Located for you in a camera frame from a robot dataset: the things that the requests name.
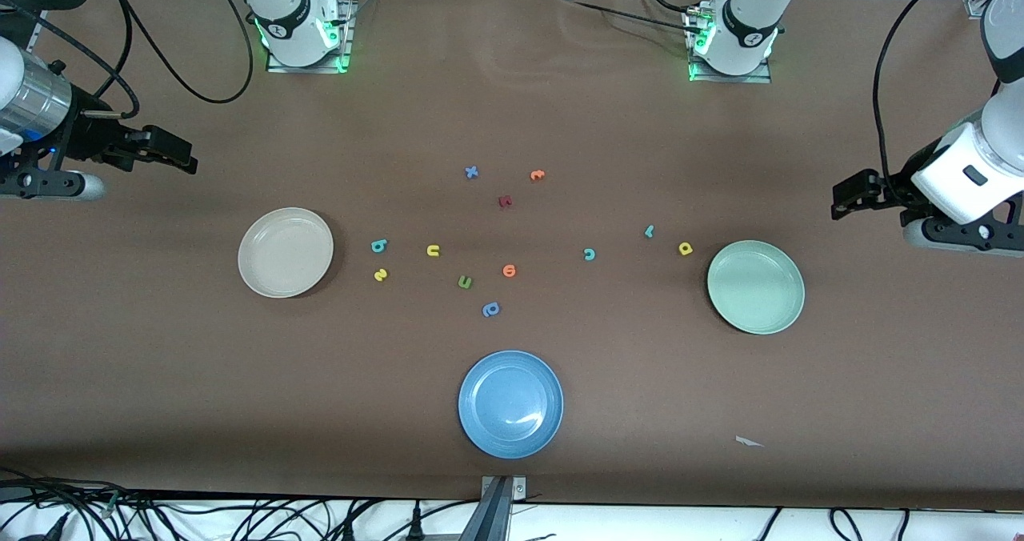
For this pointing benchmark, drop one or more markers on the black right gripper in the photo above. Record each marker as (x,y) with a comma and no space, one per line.
(90,138)

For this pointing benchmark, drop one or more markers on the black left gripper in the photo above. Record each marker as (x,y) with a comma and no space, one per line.
(898,187)

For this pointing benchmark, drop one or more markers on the teal foam letter b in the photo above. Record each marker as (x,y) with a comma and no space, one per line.
(376,248)

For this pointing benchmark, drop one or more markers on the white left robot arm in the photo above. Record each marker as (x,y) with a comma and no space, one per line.
(748,21)

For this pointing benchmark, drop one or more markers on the pale green plate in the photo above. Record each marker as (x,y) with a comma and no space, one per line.
(756,286)

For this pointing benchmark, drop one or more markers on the beige brown plate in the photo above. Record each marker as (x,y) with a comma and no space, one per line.
(286,253)

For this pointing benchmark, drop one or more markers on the white paper scrap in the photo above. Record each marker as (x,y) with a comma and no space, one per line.
(748,442)

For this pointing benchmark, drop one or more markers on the brown table cover sheet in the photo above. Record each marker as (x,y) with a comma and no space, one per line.
(512,93)

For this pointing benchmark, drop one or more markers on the blue foam letter a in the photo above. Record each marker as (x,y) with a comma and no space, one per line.
(496,314)

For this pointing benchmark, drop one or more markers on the blue plate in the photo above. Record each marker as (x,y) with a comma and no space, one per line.
(510,405)

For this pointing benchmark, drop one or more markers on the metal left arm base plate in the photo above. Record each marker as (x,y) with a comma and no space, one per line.
(756,79)

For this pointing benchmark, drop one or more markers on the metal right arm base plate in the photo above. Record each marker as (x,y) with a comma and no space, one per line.
(308,70)

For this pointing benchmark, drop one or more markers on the grey metal camera post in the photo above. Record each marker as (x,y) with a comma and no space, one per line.
(496,517)

